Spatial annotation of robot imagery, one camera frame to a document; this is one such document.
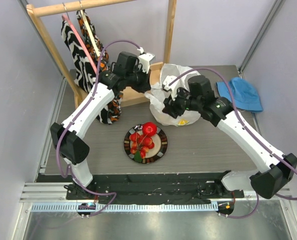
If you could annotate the cream hanger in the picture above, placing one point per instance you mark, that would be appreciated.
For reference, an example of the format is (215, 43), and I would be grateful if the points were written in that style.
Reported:
(90, 34)

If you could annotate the fake red cherry bunch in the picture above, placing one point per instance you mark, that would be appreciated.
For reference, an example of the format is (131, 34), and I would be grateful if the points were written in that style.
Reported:
(140, 146)

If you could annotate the black white zebra garment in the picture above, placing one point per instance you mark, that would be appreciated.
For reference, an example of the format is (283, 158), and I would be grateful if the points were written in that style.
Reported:
(85, 75)

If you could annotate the orange black patterned garment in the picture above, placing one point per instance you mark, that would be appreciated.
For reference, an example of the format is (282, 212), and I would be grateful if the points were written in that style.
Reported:
(112, 111)

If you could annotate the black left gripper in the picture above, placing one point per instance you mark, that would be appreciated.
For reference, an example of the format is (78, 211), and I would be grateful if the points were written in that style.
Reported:
(145, 86)

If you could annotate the fake red apple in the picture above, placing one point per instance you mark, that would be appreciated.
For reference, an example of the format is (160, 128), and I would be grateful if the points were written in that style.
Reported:
(149, 129)

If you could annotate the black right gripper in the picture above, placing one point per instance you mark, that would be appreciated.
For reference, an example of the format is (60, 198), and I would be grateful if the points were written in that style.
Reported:
(170, 107)

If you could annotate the white plastic bag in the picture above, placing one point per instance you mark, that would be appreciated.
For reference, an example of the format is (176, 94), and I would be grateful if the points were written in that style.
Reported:
(161, 97)

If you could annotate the blue bucket hat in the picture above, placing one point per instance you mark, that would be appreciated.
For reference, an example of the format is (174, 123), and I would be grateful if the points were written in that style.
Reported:
(245, 95)

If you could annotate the wooden clothes rack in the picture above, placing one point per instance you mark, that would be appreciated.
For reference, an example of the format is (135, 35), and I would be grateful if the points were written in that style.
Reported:
(132, 97)

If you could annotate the perforated metal rail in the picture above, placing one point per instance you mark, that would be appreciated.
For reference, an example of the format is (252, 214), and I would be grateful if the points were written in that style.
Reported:
(112, 208)

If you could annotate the aluminium corner frame post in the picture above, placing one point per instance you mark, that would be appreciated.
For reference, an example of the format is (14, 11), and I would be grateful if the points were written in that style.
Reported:
(273, 12)

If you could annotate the patterned round plate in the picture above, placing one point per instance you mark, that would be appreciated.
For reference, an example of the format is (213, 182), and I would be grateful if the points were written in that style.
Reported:
(160, 140)

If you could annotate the left aluminium frame post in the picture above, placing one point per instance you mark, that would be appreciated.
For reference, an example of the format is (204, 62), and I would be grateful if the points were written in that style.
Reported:
(23, 4)

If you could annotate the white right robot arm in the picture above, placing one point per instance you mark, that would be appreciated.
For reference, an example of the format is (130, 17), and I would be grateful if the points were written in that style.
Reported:
(271, 174)

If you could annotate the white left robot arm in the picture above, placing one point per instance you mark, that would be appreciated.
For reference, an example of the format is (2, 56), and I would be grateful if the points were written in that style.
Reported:
(128, 71)

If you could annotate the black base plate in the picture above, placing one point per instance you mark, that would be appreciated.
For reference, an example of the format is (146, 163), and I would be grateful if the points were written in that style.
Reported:
(148, 188)

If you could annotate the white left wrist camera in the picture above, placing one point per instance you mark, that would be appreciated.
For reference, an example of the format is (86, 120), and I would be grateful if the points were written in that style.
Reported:
(144, 60)

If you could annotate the pink hanger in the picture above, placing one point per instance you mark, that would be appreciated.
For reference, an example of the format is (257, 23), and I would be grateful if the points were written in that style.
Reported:
(65, 18)

